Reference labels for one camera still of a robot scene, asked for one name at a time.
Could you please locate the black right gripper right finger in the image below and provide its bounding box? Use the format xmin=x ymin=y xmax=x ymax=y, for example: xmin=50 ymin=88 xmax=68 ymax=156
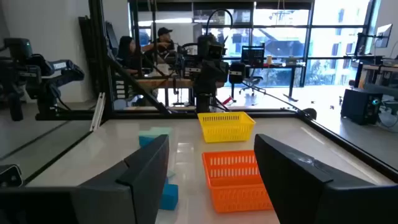
xmin=254 ymin=133 xmax=379 ymax=224

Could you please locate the wooden table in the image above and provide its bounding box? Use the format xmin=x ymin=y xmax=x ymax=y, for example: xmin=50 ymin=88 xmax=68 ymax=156
xmin=136 ymin=77 xmax=224 ymax=90

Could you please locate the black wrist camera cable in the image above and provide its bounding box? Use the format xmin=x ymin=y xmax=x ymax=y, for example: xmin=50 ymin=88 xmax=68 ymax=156
xmin=205 ymin=8 xmax=234 ymax=37

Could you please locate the long light teal block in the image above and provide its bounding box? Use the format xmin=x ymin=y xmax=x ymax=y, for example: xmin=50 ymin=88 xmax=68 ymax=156
xmin=139 ymin=126 xmax=174 ymax=139

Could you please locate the black monitor on desk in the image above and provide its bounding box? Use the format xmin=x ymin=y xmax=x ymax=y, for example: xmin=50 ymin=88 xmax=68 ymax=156
xmin=241 ymin=45 xmax=266 ymax=68

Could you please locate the black computer tower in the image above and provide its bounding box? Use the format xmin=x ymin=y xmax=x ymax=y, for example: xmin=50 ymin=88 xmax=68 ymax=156
xmin=340 ymin=88 xmax=384 ymax=126

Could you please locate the yellow plastic basket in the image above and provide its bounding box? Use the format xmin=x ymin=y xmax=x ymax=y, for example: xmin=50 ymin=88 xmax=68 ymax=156
xmin=197 ymin=111 xmax=256 ymax=144

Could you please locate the person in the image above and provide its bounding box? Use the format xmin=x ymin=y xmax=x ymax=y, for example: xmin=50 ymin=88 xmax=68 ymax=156
xmin=141 ymin=27 xmax=177 ymax=63
xmin=116 ymin=35 xmax=147 ymax=75

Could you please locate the black leaning panel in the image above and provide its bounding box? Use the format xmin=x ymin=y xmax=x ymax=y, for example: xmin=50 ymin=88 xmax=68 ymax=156
xmin=78 ymin=16 xmax=100 ymax=97

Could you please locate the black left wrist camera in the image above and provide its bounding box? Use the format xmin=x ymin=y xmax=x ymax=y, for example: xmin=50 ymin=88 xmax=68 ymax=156
xmin=197 ymin=33 xmax=224 ymax=60

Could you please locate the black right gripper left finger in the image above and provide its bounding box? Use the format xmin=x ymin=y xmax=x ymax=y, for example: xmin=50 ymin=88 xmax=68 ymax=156
xmin=73 ymin=134 xmax=170 ymax=224

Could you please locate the desk with equipment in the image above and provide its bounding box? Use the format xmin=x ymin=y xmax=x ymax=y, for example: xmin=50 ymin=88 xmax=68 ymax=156
xmin=354 ymin=54 xmax=398 ymax=94

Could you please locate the monitor on arm mount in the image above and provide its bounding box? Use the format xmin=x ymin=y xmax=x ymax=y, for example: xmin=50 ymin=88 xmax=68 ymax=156
xmin=374 ymin=24 xmax=394 ymax=49

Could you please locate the black table frame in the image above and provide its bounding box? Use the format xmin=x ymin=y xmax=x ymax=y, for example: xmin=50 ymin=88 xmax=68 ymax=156
xmin=23 ymin=0 xmax=398 ymax=184

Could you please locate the white strip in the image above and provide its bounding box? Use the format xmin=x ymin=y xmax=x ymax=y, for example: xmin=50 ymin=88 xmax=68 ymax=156
xmin=90 ymin=92 xmax=106 ymax=131

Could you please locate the white-edged black device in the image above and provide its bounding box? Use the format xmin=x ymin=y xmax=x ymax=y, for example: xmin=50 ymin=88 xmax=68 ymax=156
xmin=0 ymin=164 xmax=24 ymax=188

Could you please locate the black office desk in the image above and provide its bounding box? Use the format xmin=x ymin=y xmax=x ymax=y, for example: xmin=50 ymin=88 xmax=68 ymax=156
xmin=223 ymin=63 xmax=307 ymax=102

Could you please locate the black office chair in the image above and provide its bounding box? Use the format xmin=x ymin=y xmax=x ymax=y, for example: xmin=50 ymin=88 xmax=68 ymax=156
xmin=238 ymin=76 xmax=267 ymax=96

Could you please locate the orange plastic basket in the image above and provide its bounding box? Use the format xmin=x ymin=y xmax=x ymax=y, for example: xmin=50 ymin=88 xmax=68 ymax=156
xmin=201 ymin=150 xmax=274 ymax=214

